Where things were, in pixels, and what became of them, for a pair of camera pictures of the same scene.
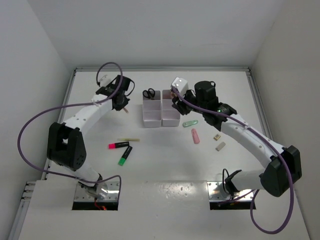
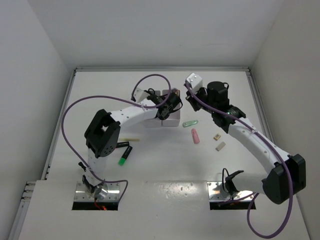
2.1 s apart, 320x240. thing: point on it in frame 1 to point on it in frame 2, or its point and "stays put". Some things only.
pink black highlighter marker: x=111 y=146 stays put
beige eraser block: x=220 y=146 stays put
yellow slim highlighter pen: x=128 y=139 stays put
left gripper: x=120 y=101 to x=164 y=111
